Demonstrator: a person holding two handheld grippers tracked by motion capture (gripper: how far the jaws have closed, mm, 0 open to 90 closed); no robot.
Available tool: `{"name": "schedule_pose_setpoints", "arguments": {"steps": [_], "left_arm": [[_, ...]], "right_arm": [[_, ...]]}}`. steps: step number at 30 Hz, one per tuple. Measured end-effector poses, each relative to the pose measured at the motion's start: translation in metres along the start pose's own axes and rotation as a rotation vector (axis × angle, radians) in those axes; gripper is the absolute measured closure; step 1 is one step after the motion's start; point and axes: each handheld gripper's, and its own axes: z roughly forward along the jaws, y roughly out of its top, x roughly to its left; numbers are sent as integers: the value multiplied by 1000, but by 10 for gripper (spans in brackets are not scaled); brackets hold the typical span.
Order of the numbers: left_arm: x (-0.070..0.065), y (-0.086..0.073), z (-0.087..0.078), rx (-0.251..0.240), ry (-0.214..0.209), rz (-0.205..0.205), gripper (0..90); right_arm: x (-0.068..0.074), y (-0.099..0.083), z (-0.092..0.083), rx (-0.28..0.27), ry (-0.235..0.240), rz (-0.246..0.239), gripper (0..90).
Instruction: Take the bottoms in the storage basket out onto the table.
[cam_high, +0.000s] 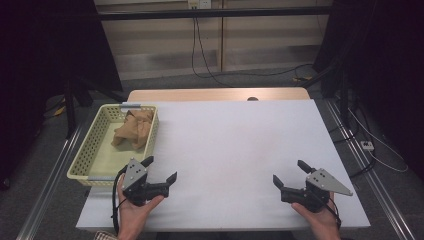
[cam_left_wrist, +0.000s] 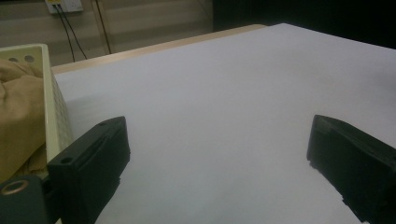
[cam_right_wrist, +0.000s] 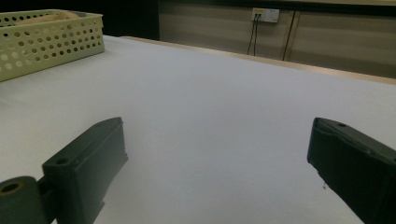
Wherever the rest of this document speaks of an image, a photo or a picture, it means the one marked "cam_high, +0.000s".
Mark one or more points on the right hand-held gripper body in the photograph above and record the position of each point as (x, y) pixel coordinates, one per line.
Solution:
(313, 193)

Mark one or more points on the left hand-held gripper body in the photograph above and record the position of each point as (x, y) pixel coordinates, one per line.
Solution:
(144, 191)

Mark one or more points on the tan cloth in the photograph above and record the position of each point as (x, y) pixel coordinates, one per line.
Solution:
(135, 130)

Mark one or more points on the pale yellow perforated basket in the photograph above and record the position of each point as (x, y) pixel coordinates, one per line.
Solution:
(96, 156)

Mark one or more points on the person's left hand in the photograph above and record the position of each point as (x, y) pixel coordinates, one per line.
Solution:
(133, 216)

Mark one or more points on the person's right hand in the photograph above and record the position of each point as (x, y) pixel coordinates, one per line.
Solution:
(320, 221)

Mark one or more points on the white table cover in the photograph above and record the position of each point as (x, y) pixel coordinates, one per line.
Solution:
(226, 160)

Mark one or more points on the person's patterned sleeve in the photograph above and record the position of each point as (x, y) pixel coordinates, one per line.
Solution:
(105, 235)

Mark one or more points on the white power strip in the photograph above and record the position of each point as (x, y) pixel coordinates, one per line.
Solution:
(367, 145)

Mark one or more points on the wooden table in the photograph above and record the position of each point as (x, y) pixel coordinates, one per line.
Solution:
(200, 94)

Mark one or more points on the black metal stand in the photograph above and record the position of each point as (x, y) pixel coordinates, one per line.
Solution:
(71, 106)

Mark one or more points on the black curtain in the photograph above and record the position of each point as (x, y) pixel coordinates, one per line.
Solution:
(50, 66)
(383, 66)

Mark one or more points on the black metal bar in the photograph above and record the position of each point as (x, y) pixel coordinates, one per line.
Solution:
(213, 13)

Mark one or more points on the aluminium floor rail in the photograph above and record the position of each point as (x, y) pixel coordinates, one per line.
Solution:
(370, 173)
(50, 186)

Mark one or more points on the white wall outlet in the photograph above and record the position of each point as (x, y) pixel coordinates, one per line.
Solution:
(199, 3)

